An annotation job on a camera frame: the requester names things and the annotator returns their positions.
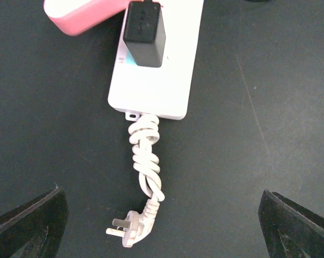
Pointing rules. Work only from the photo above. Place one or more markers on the black plug with thin cable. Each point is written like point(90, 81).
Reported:
point(144, 33)

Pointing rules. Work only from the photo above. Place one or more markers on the white power strip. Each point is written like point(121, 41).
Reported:
point(162, 91)

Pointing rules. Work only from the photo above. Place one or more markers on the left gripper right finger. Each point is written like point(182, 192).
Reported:
point(289, 229)

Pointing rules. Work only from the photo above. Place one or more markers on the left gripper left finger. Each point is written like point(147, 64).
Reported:
point(36, 228)

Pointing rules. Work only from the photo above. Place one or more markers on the pink triangular plug adapter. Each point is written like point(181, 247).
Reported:
point(75, 17)

